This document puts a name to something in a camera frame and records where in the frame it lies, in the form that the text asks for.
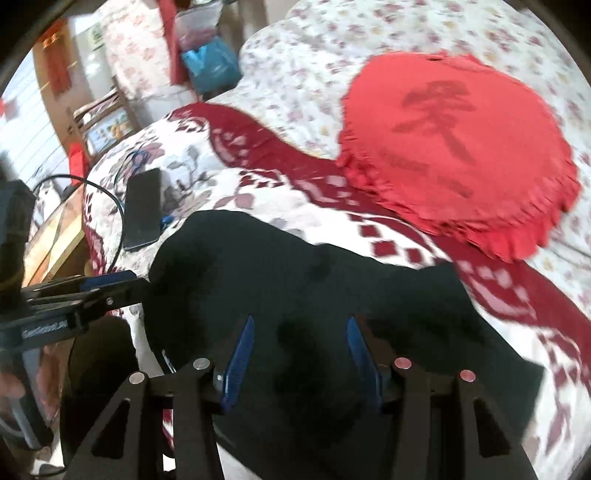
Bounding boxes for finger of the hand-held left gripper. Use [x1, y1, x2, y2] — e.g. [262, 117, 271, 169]
[28, 279, 151, 331]
[21, 270, 139, 304]

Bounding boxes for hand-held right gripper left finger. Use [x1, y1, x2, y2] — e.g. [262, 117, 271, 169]
[62, 315, 256, 480]

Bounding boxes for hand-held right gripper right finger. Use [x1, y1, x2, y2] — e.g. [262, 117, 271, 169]
[346, 316, 539, 480]

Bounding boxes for black pants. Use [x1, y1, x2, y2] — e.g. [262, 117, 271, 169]
[148, 210, 546, 480]

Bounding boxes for person's left hand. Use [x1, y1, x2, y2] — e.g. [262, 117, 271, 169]
[0, 368, 27, 437]

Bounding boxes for wooden table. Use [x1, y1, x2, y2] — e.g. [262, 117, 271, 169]
[23, 185, 89, 288]

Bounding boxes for black smartphone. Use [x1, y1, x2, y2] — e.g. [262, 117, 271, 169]
[122, 167, 163, 252]

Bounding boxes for wooden chair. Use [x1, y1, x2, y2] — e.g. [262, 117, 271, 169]
[67, 85, 140, 156]

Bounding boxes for red hanging decoration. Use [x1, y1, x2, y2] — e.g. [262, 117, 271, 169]
[44, 34, 73, 96]

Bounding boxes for red and white fleece blanket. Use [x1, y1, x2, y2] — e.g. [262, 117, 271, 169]
[83, 102, 591, 480]

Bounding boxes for floral cushion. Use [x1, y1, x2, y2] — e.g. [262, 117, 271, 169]
[102, 0, 186, 100]

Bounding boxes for red ruffled round pillow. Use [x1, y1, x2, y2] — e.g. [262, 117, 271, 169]
[337, 52, 581, 264]

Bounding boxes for blue plastic bag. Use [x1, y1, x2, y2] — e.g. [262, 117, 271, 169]
[181, 37, 242, 95]

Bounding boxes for clear plastic bag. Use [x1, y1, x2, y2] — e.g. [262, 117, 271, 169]
[173, 4, 223, 49]

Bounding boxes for floral bed sheet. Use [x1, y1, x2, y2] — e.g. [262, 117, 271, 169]
[205, 0, 591, 278]

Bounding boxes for black cable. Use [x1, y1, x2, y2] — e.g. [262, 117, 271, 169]
[30, 173, 127, 269]

